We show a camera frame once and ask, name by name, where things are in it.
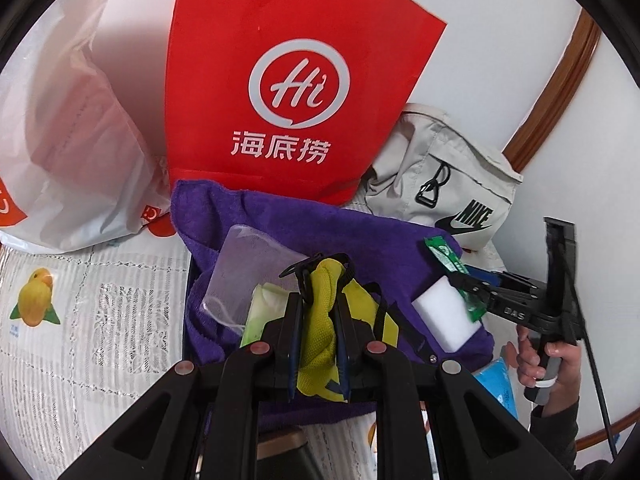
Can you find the yellow Adidas pouch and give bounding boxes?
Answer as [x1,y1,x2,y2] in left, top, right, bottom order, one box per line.
[280,254,399,402]

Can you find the green wet wipe packet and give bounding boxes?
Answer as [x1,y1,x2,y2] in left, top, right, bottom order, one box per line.
[424,236,486,322]

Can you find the white sponge block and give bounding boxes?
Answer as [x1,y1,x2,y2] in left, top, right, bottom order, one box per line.
[412,276,482,353]

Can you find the right hand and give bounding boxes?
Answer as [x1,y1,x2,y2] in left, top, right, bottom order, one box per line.
[506,325,582,417]

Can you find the mint green cloth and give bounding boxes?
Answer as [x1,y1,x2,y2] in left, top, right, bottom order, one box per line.
[240,283,290,347]

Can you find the blue tissue pack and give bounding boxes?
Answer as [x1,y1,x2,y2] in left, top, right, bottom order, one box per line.
[473,356,518,417]

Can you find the purple towel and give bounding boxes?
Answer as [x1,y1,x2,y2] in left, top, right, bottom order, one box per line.
[169,179,497,426]

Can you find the dark green tin box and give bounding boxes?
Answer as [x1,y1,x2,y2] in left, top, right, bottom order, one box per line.
[256,426,323,480]

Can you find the translucent mesh pouch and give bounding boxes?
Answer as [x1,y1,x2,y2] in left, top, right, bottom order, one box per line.
[202,224,307,335]

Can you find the grey Nike bag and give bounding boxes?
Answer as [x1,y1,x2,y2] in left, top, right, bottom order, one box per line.
[364,104,523,252]

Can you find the white Miniso plastic bag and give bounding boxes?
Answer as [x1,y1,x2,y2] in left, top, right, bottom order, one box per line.
[1,0,169,254]

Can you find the red paper shopping bag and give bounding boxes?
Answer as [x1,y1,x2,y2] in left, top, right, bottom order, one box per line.
[165,0,446,205]

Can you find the brown wooden door frame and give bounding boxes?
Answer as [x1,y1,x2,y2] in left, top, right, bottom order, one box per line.
[503,9,602,172]

